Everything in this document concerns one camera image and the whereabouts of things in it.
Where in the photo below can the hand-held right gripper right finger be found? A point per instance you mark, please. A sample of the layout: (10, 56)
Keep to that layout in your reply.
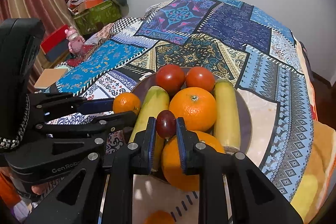
(181, 142)

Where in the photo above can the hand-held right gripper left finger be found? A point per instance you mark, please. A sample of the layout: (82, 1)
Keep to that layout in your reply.
(151, 142)

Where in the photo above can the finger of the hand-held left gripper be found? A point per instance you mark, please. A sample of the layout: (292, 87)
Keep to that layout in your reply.
(99, 106)
(118, 119)

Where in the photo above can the small mandarin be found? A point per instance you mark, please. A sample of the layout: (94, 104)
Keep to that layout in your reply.
(126, 103)
(158, 217)

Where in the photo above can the large orange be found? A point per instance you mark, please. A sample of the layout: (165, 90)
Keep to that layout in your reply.
(172, 169)
(193, 108)

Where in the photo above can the dark red tomato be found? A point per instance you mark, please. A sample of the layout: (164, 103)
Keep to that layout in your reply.
(170, 79)

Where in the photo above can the orange-red tomato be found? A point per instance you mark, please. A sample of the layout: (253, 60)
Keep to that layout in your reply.
(200, 79)

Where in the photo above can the dark purple round plate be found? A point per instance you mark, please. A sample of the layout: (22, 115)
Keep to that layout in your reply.
(246, 119)

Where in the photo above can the dark grey box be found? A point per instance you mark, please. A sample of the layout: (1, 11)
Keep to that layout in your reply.
(56, 52)

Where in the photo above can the red box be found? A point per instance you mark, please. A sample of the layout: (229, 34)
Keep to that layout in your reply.
(53, 39)

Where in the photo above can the light wooden board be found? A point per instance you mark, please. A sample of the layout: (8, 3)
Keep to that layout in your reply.
(51, 78)

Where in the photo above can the pink toy rabbit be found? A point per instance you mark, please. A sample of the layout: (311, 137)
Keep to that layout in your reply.
(74, 40)

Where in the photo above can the checkered patterned quilt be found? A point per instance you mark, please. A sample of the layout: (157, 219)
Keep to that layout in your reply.
(115, 27)

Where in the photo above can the green patterned box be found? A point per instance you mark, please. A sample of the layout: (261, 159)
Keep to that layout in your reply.
(98, 16)

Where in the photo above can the blue patchwork printed cloth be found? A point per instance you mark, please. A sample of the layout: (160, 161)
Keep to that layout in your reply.
(236, 29)

